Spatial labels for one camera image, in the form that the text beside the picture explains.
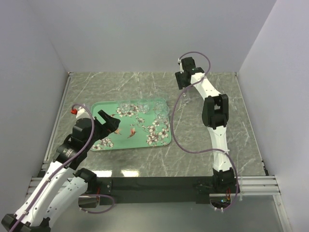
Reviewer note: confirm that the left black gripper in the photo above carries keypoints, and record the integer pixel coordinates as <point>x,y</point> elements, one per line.
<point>111,122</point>

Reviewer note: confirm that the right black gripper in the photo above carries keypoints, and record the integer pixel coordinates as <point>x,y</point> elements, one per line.
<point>181,85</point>

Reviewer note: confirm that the clear glass wide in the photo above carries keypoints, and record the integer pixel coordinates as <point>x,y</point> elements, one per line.
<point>144,105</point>

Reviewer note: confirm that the small clear glass mid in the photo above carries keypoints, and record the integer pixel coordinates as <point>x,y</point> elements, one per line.
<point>161,112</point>

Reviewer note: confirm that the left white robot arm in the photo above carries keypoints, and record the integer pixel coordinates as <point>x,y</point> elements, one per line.
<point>63,183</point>

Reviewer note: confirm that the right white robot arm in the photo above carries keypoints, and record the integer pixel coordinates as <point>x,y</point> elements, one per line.
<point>215,116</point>

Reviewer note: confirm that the green floral bird tray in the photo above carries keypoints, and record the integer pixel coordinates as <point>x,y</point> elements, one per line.
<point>136,129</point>

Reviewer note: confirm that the clear stemmed glass far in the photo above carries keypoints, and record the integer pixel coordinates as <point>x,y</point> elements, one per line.
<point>186,97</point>

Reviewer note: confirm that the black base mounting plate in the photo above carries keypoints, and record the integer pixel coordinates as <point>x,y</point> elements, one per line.
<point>196,189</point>

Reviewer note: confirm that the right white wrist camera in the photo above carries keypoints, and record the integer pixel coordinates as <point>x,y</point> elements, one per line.
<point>180,65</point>

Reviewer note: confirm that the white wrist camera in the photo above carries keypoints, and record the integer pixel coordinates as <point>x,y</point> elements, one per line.
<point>180,65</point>
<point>80,112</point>

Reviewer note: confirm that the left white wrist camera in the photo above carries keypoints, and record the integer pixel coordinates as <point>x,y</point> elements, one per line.
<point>80,112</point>

